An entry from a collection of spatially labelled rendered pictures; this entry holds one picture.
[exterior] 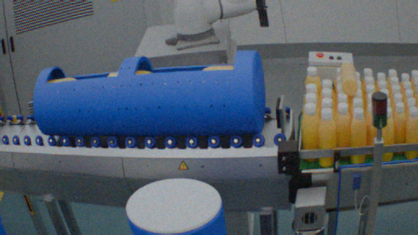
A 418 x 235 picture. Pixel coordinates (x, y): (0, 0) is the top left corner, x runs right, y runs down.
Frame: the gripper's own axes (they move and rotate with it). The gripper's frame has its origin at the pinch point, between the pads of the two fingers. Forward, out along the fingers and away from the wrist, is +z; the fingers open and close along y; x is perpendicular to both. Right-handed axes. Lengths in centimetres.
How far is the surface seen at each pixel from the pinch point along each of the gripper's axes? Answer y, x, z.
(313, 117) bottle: -15.8, -15.4, 30.1
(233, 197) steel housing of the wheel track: -11, 16, 64
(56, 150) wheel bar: -13, 85, 44
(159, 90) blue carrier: -13.1, 35.2, 20.0
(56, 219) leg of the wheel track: -10, 101, 85
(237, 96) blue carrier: -14.4, 9.9, 22.6
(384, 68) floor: 260, -71, 137
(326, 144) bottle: -20.8, -20.3, 37.6
